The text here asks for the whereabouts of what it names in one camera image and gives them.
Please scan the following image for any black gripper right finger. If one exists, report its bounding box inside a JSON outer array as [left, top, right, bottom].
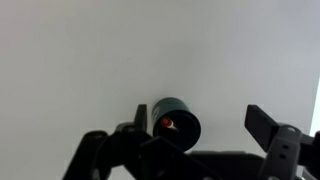
[[244, 104, 320, 180]]

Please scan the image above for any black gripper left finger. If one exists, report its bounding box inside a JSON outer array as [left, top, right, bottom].
[[62, 103, 153, 180]]

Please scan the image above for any orange marker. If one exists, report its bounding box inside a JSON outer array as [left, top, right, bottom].
[[160, 117, 180, 132]]

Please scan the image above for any dark blue mug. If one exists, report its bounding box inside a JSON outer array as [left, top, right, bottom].
[[152, 96, 202, 152]]

